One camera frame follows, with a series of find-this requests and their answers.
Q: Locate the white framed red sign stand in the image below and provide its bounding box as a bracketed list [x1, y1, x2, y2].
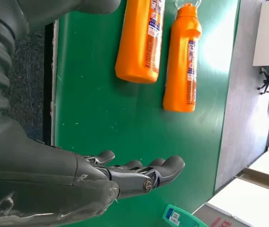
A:
[193, 177, 269, 227]

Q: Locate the dark grey floor rug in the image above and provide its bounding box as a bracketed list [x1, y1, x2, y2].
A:
[5, 29, 45, 141]

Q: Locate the teal plastic bottle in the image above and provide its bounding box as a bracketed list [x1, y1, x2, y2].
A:
[162, 204, 208, 227]

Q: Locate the green table mat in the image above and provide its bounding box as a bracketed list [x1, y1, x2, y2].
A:
[54, 0, 242, 227]

